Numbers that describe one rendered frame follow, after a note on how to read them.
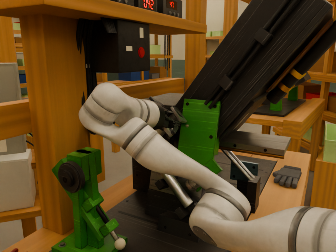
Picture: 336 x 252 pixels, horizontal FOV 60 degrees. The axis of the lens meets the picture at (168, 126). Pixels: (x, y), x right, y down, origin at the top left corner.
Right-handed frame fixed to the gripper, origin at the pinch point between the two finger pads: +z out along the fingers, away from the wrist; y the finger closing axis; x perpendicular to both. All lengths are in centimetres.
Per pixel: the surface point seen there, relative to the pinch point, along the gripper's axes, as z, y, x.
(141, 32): -2.0, 28.4, -7.9
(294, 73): 19.2, -7.0, -34.6
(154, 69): 556, 343, 167
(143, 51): 0.2, 24.3, -4.5
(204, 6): 69, 64, -27
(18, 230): 82, 42, 195
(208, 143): 2.9, -11.7, -4.3
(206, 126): 2.9, -7.4, -6.7
